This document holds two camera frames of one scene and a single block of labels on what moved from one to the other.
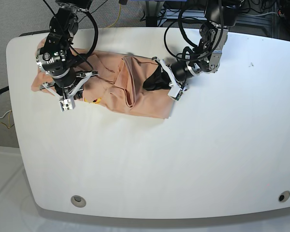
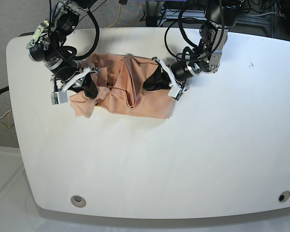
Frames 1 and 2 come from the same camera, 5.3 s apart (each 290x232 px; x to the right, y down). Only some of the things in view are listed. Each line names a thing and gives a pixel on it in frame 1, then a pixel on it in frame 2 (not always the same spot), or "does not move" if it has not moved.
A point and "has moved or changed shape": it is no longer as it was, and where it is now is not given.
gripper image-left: (64, 80) to (66, 69)
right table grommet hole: (284, 196) does not move
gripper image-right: (159, 79) does not move
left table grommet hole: (78, 201) does not move
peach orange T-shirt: (118, 84) has moved or changed shape
